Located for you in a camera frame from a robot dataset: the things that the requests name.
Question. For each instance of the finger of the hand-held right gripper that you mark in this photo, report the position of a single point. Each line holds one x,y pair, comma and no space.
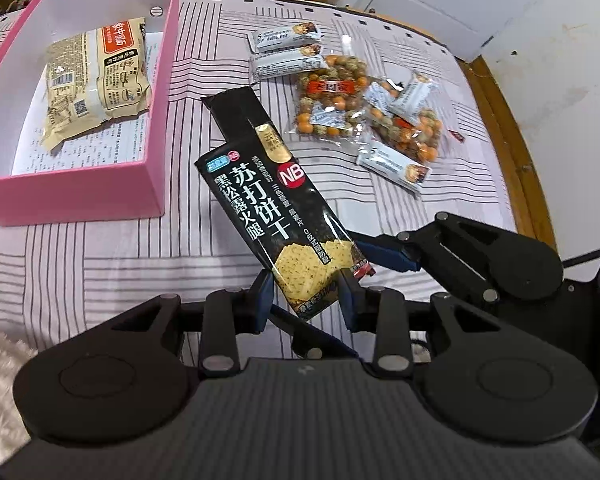
380,255
325,342

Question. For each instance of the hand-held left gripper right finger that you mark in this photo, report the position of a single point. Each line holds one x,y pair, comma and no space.
349,302

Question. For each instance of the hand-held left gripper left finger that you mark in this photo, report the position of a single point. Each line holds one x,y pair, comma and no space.
262,300

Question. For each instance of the white snack bar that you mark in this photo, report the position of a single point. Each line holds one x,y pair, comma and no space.
415,92
285,65
280,37
390,162

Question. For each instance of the black cracker packet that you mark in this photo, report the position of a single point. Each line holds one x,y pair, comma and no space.
260,185

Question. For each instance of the clear peanut mix bag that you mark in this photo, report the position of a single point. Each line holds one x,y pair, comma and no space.
340,67
410,142

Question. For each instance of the small white sachet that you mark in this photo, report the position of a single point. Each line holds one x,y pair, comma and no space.
327,116
378,96

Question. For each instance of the pink cardboard box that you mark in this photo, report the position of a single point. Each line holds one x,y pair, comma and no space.
80,195

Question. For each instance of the striped bed sheet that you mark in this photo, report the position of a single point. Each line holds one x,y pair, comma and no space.
130,260

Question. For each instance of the small red wrapper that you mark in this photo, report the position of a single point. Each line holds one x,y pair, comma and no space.
457,135

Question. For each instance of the white door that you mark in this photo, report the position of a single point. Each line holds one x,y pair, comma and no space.
430,0

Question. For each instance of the beige snack packet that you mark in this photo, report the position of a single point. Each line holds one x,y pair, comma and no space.
95,80

